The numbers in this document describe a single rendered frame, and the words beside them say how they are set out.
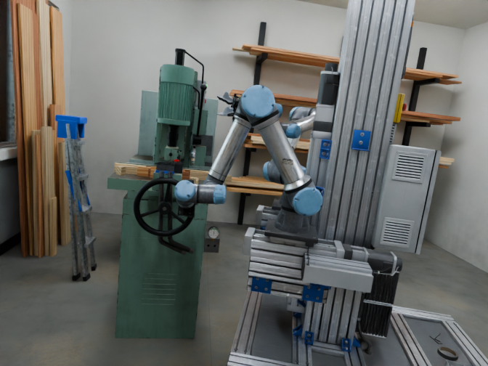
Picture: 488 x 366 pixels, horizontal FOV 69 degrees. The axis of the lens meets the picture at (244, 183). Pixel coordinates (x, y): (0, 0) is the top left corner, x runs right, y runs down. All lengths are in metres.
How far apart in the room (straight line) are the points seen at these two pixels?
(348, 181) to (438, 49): 3.75
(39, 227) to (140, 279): 1.38
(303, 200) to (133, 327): 1.28
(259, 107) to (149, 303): 1.30
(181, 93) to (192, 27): 2.50
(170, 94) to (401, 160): 1.18
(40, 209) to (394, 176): 2.60
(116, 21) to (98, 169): 1.67
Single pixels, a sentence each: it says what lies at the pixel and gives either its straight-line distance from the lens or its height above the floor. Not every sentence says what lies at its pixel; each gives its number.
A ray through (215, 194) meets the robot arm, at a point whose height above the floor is 0.97.
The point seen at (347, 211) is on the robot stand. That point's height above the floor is 0.90.
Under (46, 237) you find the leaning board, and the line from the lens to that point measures 3.32.
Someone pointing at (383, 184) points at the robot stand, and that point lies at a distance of 1.70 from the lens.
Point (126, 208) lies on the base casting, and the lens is 1.94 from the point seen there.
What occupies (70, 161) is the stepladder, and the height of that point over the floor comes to 0.86.
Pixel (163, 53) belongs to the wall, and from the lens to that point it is 4.36.
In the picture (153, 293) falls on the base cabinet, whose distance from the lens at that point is 2.10.
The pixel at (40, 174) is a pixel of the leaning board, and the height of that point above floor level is 0.67.
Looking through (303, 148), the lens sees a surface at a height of 1.05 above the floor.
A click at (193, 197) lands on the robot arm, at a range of 1.35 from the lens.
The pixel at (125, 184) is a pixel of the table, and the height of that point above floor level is 0.87.
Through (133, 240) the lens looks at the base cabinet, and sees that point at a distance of 1.99.
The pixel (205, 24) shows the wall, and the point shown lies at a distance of 4.41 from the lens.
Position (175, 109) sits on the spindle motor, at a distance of 1.94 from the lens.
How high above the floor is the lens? 1.25
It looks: 10 degrees down
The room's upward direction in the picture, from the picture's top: 7 degrees clockwise
